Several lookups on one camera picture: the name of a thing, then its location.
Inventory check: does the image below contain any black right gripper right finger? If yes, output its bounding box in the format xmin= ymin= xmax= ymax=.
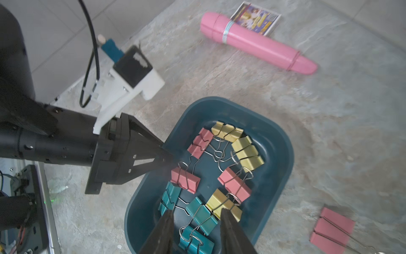
xmin=221 ymin=208 xmax=257 ymax=254

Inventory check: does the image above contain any teal binder clip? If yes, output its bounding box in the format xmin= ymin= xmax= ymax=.
xmin=158 ymin=182 xmax=182 ymax=215
xmin=178 ymin=226 xmax=214 ymax=254
xmin=178 ymin=197 xmax=218 ymax=238

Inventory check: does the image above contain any yellow binder clip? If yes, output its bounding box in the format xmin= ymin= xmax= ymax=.
xmin=232 ymin=135 xmax=264 ymax=173
xmin=205 ymin=189 xmax=242 ymax=222
xmin=211 ymin=121 xmax=244 ymax=142

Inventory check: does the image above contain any pink binder clip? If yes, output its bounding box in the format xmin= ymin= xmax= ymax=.
xmin=187 ymin=128 xmax=214 ymax=159
xmin=218 ymin=167 xmax=254 ymax=204
xmin=309 ymin=207 xmax=380 ymax=254
xmin=170 ymin=162 xmax=201 ymax=194

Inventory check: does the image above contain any teal plastic storage box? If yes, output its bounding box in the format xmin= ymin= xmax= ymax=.
xmin=124 ymin=97 xmax=294 ymax=254

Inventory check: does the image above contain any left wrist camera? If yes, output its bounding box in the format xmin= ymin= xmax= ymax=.
xmin=91 ymin=35 xmax=165 ymax=134

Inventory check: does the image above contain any colourful printed card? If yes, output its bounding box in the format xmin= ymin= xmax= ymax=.
xmin=230 ymin=1 xmax=282 ymax=36

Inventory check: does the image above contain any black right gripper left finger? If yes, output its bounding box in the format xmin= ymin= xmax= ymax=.
xmin=139 ymin=210 xmax=174 ymax=254

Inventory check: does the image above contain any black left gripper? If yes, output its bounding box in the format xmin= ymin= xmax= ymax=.
xmin=85 ymin=113 xmax=173 ymax=195

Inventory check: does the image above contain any pink plastic tube case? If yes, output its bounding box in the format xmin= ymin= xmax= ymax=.
xmin=200 ymin=12 xmax=318 ymax=75

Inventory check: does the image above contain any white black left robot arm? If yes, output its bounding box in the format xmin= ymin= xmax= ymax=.
xmin=1 ymin=6 xmax=172 ymax=195

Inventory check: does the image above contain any aluminium rail frame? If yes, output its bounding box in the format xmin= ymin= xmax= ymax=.
xmin=18 ymin=161 xmax=62 ymax=254

